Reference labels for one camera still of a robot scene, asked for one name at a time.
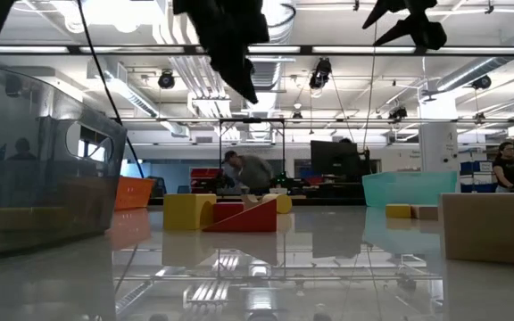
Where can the black office chair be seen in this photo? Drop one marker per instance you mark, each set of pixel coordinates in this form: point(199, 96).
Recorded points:
point(157, 187)

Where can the wooden arch block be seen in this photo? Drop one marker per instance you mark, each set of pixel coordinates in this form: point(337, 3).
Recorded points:
point(249, 201)

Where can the red wedge block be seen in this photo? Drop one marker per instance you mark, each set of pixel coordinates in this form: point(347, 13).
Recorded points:
point(252, 220)

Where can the wooden rectangular block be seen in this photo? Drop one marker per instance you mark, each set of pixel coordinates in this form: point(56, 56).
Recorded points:
point(424, 212)

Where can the yellow cylinder block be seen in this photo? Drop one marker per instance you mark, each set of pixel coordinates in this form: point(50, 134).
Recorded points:
point(284, 204)

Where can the white square pillar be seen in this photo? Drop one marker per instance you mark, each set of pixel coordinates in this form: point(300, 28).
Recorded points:
point(437, 142)

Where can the black ceiling-hung camera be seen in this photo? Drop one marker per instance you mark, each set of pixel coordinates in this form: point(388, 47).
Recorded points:
point(481, 82)
point(166, 80)
point(320, 73)
point(398, 113)

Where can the person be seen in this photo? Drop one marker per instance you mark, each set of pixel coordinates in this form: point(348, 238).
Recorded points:
point(254, 171)
point(504, 169)
point(346, 141)
point(22, 149)

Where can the yellow arch block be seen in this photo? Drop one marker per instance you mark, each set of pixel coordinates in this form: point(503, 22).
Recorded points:
point(181, 211)

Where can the red storage bins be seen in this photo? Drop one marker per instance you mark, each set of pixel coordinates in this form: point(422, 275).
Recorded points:
point(205, 176)

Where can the short yellow rectangular block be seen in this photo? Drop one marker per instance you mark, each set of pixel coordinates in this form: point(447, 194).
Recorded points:
point(397, 211)

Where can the wooden cube block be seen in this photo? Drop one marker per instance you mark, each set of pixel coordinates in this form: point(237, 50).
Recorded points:
point(484, 227)

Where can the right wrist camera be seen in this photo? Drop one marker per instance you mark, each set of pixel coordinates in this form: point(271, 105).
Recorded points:
point(433, 35)

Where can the black overhead light bar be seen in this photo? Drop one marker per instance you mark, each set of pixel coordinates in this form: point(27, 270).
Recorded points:
point(185, 50)

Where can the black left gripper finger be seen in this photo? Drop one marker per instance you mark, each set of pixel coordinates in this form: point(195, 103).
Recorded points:
point(230, 71)
point(244, 62)

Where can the teal plastic bin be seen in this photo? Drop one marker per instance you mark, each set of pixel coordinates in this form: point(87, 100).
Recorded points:
point(408, 189)

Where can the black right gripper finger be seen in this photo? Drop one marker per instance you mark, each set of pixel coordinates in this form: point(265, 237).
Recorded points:
point(402, 29)
point(391, 9)

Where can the gray translucent plastic bin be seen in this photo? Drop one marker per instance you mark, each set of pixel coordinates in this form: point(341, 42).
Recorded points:
point(38, 187)

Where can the long yellow rectangular block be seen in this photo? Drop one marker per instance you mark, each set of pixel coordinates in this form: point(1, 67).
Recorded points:
point(25, 218)

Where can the silver ventilation duct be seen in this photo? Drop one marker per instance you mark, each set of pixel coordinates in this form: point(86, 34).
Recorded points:
point(484, 62)

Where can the red square block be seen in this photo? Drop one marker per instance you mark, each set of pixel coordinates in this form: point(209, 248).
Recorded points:
point(228, 209)

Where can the orange plastic bin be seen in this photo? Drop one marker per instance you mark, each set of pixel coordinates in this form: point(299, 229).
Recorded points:
point(132, 194)

